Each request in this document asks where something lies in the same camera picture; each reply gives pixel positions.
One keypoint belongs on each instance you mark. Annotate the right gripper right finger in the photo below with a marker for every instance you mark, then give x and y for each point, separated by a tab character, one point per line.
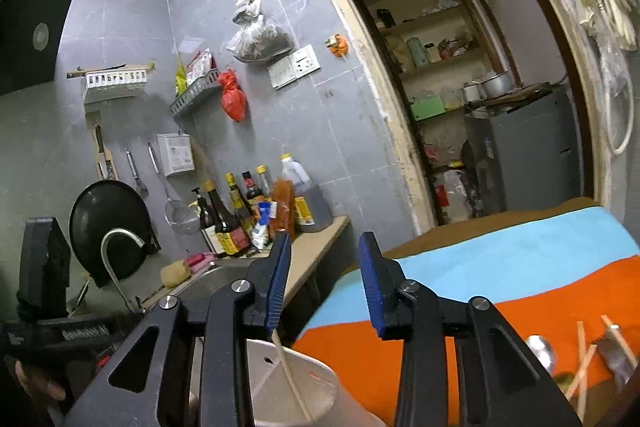
500	381

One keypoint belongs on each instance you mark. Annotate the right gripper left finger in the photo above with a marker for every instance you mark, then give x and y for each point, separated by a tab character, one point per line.
147	380

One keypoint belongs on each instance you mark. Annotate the silver metal spoon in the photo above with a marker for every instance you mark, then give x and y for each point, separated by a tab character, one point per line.
543	351

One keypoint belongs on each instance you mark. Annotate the white plastic utensil holder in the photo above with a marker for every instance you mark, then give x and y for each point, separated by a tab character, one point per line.
329	402

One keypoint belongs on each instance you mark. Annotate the steel kitchen sink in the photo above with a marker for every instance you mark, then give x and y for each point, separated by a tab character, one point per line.
212	278

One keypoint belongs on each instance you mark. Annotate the person's left hand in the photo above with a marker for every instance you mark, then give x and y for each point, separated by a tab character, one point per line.
37	384

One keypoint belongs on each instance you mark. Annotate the silver metal fork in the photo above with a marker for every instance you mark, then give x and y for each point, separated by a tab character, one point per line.
615	359

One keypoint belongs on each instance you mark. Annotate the blue orange brown table cloth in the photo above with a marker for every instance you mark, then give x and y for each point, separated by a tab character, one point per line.
550	273

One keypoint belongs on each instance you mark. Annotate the yellow sponge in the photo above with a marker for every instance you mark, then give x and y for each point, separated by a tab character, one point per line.
175	274

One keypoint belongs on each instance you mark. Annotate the curved steel faucet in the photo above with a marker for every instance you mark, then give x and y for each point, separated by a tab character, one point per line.
110	250

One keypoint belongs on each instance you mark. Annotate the black wok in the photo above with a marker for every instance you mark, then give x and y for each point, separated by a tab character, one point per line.
102	206

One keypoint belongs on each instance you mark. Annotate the metal mesh strainer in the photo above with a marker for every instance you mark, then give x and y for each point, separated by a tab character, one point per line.
182	218

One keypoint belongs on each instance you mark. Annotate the dark soy sauce bottle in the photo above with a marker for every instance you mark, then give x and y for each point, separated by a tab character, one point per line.
229	230

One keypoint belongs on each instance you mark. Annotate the orange snack packet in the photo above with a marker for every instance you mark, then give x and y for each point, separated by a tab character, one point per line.
282	218

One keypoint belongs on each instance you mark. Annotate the large dark vinegar jug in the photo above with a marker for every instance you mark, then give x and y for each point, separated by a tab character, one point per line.
312	211

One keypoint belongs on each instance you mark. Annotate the green box on shelf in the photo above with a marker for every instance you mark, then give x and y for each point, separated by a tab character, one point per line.
427	108

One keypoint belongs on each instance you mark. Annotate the red plastic bag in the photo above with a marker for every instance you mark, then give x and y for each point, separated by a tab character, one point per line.
233	99

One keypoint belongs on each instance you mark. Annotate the aluminium pot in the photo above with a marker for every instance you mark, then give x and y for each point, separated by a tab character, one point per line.
497	85

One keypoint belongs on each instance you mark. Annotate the clear hanging plastic bag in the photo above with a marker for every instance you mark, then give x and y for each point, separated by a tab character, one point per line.
258	39

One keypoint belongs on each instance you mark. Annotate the white wall box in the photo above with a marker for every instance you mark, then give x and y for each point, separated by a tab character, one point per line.
175	153

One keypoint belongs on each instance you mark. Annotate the white wall knife rack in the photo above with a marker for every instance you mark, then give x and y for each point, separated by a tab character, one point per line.
123	81

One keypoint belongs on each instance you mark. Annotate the grey wall spice rack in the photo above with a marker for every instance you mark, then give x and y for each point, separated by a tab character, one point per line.
198	91

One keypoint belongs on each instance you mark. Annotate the white wall socket panel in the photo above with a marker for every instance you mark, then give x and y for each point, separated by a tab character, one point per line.
293	67

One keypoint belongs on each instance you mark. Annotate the orange wall plug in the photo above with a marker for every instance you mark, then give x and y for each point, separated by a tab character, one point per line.
337	45

